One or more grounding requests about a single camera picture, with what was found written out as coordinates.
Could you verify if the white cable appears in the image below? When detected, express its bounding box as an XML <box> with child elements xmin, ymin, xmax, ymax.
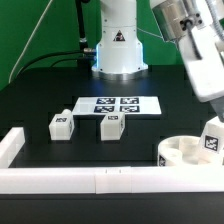
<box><xmin>7</xmin><ymin>0</ymin><xmax>54</xmax><ymax>84</ymax></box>

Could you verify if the black cable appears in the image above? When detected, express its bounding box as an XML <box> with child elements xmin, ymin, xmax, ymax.
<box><xmin>15</xmin><ymin>49</ymin><xmax>98</xmax><ymax>78</ymax></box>

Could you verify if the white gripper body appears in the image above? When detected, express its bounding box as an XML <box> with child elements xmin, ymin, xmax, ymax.
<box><xmin>178</xmin><ymin>23</ymin><xmax>224</xmax><ymax>102</ymax></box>

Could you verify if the white marker tag board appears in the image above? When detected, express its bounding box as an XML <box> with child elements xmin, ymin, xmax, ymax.
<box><xmin>72</xmin><ymin>96</ymin><xmax>162</xmax><ymax>115</ymax></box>

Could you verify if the white round stool seat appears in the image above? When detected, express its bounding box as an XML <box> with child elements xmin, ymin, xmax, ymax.
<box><xmin>157</xmin><ymin>136</ymin><xmax>224</xmax><ymax>167</ymax></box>

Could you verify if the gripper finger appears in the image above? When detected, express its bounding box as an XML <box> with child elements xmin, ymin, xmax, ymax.
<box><xmin>210</xmin><ymin>96</ymin><xmax>224</xmax><ymax>123</ymax></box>

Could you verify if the white U-shaped fence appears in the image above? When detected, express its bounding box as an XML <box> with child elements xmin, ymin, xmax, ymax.
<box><xmin>0</xmin><ymin>127</ymin><xmax>224</xmax><ymax>194</ymax></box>

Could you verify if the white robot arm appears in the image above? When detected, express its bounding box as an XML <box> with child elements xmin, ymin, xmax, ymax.
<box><xmin>92</xmin><ymin>0</ymin><xmax>224</xmax><ymax>123</ymax></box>

